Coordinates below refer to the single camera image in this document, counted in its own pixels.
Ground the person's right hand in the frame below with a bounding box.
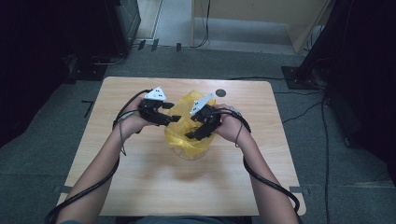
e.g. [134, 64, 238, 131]
[212, 103, 250, 145]

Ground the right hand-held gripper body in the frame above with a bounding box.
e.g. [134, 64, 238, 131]
[189, 92, 223, 133]

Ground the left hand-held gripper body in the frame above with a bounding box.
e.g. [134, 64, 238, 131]
[137, 86, 168, 127]

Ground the person's left hand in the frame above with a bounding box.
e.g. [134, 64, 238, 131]
[119, 97, 157, 142]

